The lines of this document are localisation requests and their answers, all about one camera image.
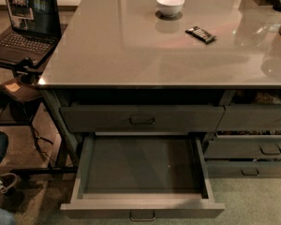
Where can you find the open grey middle drawer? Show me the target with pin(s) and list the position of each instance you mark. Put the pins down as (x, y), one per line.
(142, 178)

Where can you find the right grey middle drawer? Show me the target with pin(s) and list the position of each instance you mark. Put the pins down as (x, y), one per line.
(244, 146)

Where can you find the right grey top drawer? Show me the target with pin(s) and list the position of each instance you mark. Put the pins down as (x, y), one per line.
(251, 117)

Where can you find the right grey bottom drawer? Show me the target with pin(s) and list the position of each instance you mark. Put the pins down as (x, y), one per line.
(244, 169)

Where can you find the black candy bar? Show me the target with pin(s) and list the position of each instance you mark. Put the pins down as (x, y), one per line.
(201, 34)

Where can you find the white ceramic bowl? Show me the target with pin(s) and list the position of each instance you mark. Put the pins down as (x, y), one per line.
(170, 8)

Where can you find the brown pouch with note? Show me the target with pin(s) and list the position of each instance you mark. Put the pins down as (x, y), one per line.
(19, 91)

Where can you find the black open laptop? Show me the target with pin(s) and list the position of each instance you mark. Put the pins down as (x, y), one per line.
(35, 32)

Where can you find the brown sneaker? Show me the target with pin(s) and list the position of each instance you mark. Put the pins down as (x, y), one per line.
(7, 181)

